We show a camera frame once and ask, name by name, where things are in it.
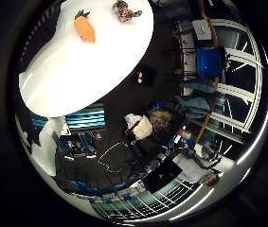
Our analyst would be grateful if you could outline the orange carrot plush toy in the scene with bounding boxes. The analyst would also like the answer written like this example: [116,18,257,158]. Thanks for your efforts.
[74,9,97,44]

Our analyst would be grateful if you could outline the spotted leopard plush toy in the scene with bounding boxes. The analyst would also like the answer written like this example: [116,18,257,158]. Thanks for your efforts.
[112,0,143,24]

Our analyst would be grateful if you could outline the seated person with brown hair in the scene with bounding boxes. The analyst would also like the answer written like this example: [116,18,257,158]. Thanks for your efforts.
[56,108,185,194]

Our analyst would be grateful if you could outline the blue jacket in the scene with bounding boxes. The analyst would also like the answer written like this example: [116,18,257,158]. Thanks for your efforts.
[174,94,213,120]

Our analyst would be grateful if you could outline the black open laptop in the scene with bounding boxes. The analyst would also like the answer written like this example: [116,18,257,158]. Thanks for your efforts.
[142,156,184,194]

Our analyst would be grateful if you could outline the blue chair by the shelves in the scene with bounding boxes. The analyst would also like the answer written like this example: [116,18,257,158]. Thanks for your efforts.
[196,46,226,79]

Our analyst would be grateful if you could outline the black slotted plastic basket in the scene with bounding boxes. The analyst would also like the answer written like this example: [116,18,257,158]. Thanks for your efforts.
[19,4,63,74]

